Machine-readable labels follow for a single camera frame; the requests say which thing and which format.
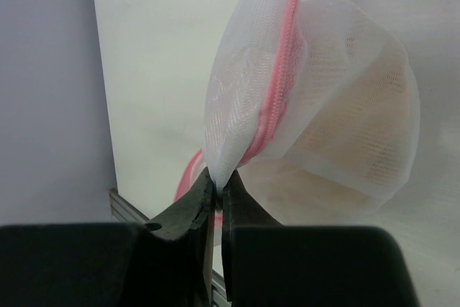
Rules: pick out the beige bra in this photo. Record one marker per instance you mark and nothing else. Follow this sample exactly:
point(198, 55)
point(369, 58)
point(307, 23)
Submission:
point(355, 148)

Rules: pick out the white mesh pink-trimmed laundry bag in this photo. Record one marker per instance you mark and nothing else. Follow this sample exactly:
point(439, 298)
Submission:
point(252, 104)

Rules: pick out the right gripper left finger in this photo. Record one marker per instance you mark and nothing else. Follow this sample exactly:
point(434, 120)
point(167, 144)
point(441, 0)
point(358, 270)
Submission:
point(166, 261)

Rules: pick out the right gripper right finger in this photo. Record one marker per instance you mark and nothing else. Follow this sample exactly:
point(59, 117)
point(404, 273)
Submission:
point(268, 264)

